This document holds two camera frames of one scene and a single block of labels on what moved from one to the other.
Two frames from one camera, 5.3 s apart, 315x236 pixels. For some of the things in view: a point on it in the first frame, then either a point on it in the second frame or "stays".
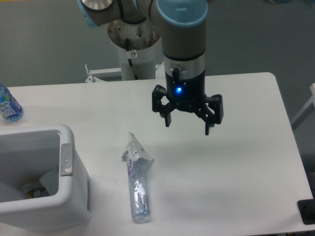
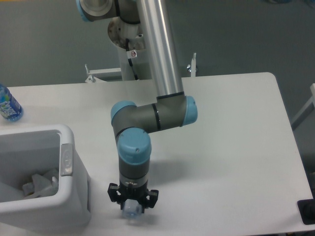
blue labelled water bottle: (10, 109) stays
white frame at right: (307, 110) stays
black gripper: (188, 93) -> (127, 192)
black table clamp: (306, 209) stays
